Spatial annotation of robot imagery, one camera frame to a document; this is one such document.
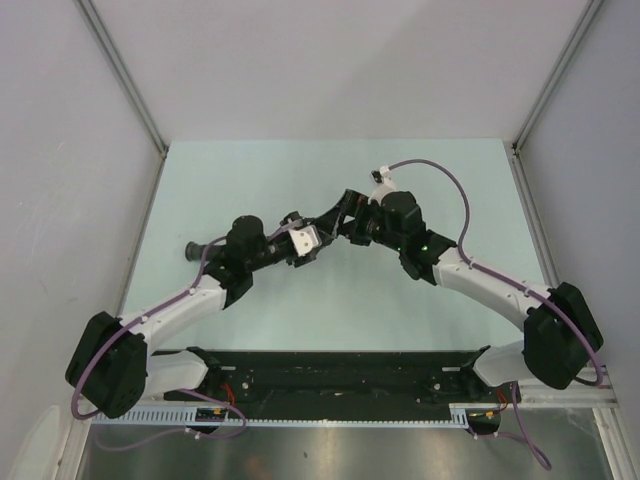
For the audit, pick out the right aluminium frame post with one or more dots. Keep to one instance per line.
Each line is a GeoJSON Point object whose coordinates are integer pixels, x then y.
{"type": "Point", "coordinates": [569, 51]}

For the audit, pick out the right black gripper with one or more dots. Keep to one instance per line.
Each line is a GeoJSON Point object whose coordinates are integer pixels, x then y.
{"type": "Point", "coordinates": [351, 204]}

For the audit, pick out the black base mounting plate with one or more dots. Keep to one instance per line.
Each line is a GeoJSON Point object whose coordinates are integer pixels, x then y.
{"type": "Point", "coordinates": [377, 387]}

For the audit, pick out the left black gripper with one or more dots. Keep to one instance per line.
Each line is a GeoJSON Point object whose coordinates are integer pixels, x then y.
{"type": "Point", "coordinates": [294, 217]}

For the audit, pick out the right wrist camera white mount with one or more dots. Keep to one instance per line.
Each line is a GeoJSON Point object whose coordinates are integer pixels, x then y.
{"type": "Point", "coordinates": [384, 184]}

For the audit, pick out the left aluminium frame post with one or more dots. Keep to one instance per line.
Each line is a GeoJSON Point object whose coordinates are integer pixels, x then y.
{"type": "Point", "coordinates": [116, 62]}

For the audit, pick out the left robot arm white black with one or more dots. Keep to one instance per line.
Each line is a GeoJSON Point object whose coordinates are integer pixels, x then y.
{"type": "Point", "coordinates": [116, 363]}

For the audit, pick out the aluminium extrusion rail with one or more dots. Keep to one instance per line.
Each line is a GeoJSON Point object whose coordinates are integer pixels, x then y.
{"type": "Point", "coordinates": [535, 394]}

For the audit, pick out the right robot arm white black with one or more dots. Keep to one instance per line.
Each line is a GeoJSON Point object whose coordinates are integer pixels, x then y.
{"type": "Point", "coordinates": [559, 331]}

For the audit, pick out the aluminium frame post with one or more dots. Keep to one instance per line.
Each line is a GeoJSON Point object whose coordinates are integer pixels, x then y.
{"type": "Point", "coordinates": [116, 62]}
{"type": "Point", "coordinates": [569, 51]}

